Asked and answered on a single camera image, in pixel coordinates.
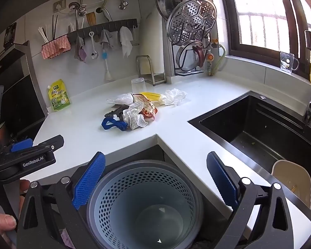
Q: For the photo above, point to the wooden spatula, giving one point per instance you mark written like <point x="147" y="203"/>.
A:
<point x="91" y="18"/>

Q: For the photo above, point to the white tissue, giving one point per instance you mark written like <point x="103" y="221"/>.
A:
<point x="175" y="96"/>

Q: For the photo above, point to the small dark wall gadget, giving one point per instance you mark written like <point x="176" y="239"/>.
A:
<point x="10" y="32"/>

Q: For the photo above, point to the pink dish cloth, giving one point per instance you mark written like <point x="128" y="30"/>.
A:
<point x="55" y="47"/>

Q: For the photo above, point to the person's left hand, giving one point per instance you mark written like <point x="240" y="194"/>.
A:
<point x="4" y="223"/>

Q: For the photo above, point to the grey wall hook rail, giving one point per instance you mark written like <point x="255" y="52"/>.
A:
<point x="106" y="26"/>

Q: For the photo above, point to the black range hood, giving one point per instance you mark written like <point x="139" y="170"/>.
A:
<point x="17" y="93"/>

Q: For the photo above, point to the dark framed window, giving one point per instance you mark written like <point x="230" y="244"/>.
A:
<point x="261" y="13"/>

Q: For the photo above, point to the purple fuzzy clothing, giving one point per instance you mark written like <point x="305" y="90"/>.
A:
<point x="67" y="240"/>

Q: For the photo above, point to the perforated steel steamer plate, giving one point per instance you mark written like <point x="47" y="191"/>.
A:
<point x="194" y="18"/>

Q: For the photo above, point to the brass gas valve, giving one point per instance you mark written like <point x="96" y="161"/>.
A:
<point x="211" y="57"/>

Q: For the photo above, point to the clear mug with cartoon print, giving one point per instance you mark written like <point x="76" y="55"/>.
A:
<point x="287" y="62"/>

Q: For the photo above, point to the grey perforated trash bin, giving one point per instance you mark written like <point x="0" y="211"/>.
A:
<point x="145" y="212"/>

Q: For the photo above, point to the yellow lid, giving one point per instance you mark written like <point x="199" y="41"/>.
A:
<point x="150" y="96"/>

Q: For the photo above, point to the white plastic bag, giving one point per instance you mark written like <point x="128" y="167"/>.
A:
<point x="120" y="98"/>

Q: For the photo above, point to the black chopsticks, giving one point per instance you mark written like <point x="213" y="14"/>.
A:
<point x="54" y="27"/>

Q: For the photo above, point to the black kitchen sink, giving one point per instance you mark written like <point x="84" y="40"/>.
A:
<point x="249" y="134"/>

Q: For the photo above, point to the blue white bottle brush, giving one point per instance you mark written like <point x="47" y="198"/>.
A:
<point x="108" y="74"/>

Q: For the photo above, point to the grey purple rag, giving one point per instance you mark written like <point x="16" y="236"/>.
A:
<point x="80" y="50"/>

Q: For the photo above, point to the white rag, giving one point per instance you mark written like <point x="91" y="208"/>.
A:
<point x="125" y="41"/>

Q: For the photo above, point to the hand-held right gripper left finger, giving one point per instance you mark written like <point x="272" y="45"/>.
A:
<point x="89" y="179"/>

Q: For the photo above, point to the white cutting board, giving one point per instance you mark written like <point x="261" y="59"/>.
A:
<point x="154" y="39"/>

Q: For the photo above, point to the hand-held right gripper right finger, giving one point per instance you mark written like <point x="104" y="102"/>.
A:
<point x="223" y="179"/>

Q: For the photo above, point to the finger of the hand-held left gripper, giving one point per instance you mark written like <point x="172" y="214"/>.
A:
<point x="21" y="145"/>
<point x="54" y="141"/>

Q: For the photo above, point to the white wall socket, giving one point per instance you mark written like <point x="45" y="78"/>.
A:
<point x="59" y="5"/>

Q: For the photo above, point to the steel spoon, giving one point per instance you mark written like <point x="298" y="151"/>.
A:
<point x="93" y="54"/>

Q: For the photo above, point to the steel cutting board holder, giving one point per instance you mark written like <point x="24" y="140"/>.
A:
<point x="155" y="79"/>

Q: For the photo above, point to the orange red snack wrapper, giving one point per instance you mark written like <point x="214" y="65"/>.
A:
<point x="146" y="106"/>

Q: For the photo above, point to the white chopsticks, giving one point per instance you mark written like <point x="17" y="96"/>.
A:
<point x="43" y="35"/>

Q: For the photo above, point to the dark grey cloth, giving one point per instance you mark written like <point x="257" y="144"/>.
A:
<point x="115" y="112"/>

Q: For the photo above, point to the yellow detergent pouch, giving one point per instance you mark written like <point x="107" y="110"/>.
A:
<point x="58" y="97"/>

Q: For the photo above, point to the steel pipe fitting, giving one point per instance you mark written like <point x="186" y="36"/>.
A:
<point x="82" y="10"/>

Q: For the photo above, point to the printed paper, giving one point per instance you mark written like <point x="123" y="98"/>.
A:
<point x="134" y="116"/>

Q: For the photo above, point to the clear plastic cup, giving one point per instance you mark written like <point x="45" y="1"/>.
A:
<point x="138" y="85"/>

